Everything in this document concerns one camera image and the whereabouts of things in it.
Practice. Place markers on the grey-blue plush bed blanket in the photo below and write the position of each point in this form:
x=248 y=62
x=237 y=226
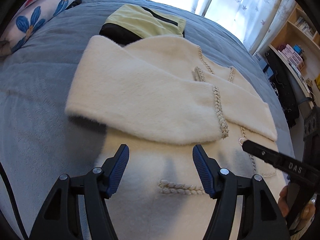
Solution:
x=38 y=142

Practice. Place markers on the right hand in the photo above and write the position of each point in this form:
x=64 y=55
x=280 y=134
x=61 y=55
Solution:
x=282 y=201

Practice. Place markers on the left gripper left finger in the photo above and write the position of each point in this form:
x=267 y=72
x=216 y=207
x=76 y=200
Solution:
x=75 y=201

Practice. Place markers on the black white patterned cloth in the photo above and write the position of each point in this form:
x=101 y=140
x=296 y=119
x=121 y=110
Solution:
x=286 y=97

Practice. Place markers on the folded yellow-green black garment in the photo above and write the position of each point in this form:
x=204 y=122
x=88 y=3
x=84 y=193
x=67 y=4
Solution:
x=131 y=23

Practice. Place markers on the blue floral rolled quilt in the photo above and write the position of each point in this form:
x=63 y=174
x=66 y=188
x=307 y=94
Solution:
x=31 y=16

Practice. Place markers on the white fuzzy cardigan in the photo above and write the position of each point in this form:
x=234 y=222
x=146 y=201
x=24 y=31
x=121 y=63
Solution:
x=161 y=96

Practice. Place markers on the white cardboard box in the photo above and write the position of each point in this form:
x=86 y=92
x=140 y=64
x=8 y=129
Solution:
x=265 y=67

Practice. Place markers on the wooden desk shelf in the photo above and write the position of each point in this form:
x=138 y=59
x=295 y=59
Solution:
x=300 y=33

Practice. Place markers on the pink drawer organiser box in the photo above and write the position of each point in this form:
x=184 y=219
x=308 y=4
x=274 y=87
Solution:
x=292 y=57

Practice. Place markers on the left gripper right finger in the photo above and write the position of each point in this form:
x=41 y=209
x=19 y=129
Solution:
x=260 y=216

